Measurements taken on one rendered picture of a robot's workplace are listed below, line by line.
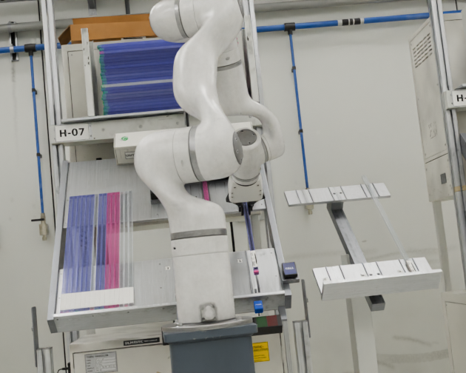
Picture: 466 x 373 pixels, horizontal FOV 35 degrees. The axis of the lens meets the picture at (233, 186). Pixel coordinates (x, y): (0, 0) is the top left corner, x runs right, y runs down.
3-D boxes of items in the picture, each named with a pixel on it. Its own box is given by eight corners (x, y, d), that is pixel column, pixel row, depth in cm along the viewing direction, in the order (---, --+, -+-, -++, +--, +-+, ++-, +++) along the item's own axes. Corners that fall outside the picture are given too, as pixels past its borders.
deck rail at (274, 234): (291, 308, 218) (291, 294, 214) (284, 308, 218) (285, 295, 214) (258, 155, 271) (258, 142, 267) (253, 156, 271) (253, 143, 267)
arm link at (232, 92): (257, 48, 204) (279, 150, 215) (203, 64, 200) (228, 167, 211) (270, 52, 196) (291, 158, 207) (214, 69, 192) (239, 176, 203)
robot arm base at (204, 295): (258, 324, 147) (248, 231, 149) (163, 334, 145) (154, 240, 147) (246, 318, 166) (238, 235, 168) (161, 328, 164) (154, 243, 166)
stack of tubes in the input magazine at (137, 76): (245, 103, 266) (237, 30, 269) (102, 115, 263) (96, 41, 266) (242, 110, 279) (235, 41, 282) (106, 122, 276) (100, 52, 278)
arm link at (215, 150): (177, 195, 163) (248, 186, 159) (157, 168, 153) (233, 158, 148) (187, 18, 186) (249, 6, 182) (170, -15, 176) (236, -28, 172)
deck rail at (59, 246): (58, 332, 214) (53, 319, 210) (50, 333, 214) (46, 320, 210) (71, 173, 267) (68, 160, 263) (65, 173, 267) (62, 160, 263)
